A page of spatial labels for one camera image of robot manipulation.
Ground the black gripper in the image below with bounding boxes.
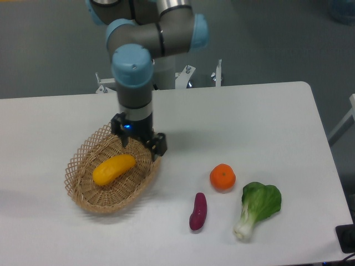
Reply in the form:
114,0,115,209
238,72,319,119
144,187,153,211
110,112,168,162

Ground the yellow toy mango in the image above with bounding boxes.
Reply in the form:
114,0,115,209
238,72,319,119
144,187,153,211
92,154,136,186

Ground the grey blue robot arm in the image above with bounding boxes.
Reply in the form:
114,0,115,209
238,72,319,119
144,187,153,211
85,1,209,160

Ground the woven wicker basket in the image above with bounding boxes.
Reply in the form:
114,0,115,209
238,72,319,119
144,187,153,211
64,124,161,214

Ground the orange toy tangerine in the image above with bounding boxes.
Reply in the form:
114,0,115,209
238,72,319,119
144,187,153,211
210,163,236,191

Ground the purple toy sweet potato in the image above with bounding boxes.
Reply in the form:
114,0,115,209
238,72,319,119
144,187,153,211
189,192,207,231

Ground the green toy bok choy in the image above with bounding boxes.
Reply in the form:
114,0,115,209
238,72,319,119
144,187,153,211
233,182,282,241

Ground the white furniture leg right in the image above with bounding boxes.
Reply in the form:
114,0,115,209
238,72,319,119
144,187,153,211
327,94,354,147

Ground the black device at table edge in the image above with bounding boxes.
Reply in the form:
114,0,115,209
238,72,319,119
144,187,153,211
335,224,354,254

